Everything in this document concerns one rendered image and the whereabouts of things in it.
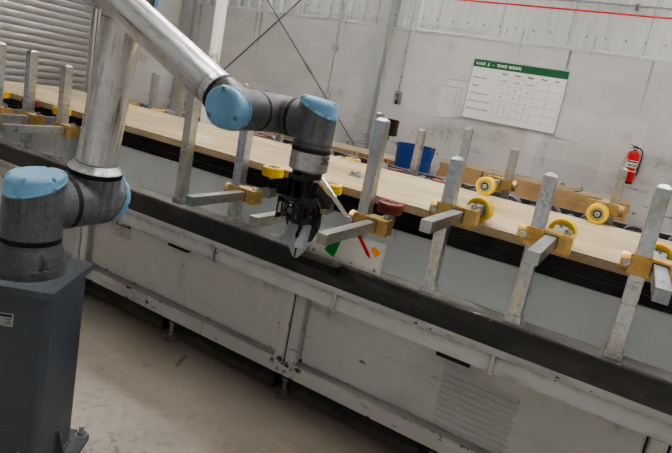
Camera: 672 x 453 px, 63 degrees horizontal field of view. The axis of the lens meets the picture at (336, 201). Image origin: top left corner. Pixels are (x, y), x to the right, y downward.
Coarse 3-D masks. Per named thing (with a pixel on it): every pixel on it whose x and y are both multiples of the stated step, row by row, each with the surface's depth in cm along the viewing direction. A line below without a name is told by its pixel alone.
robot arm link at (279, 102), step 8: (272, 96) 123; (280, 96) 126; (288, 96) 126; (272, 104) 121; (280, 104) 124; (288, 104) 123; (272, 112) 121; (280, 112) 123; (272, 120) 122; (280, 120) 124; (264, 128) 123; (272, 128) 125; (280, 128) 125
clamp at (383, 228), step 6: (354, 210) 171; (354, 216) 169; (360, 216) 168; (366, 216) 166; (372, 216) 167; (378, 216) 168; (354, 222) 169; (378, 222) 165; (384, 222) 164; (390, 222) 165; (378, 228) 165; (384, 228) 164; (390, 228) 167; (378, 234) 165; (384, 234) 164; (390, 234) 168
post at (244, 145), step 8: (240, 136) 189; (248, 136) 188; (240, 144) 189; (248, 144) 189; (240, 152) 189; (248, 152) 190; (240, 160) 190; (248, 160) 192; (240, 168) 190; (240, 176) 190; (240, 184) 191; (232, 208) 193; (240, 208) 195; (232, 216) 193; (240, 216) 196
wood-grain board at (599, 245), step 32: (128, 128) 244; (160, 128) 256; (256, 160) 214; (288, 160) 230; (352, 160) 272; (352, 192) 191; (384, 192) 196; (416, 192) 210; (480, 224) 170; (512, 224) 181; (576, 224) 206; (576, 256) 157; (608, 256) 159
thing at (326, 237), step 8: (352, 224) 156; (360, 224) 158; (368, 224) 160; (320, 232) 141; (328, 232) 142; (336, 232) 144; (344, 232) 148; (352, 232) 152; (360, 232) 157; (368, 232) 162; (320, 240) 141; (328, 240) 141; (336, 240) 145
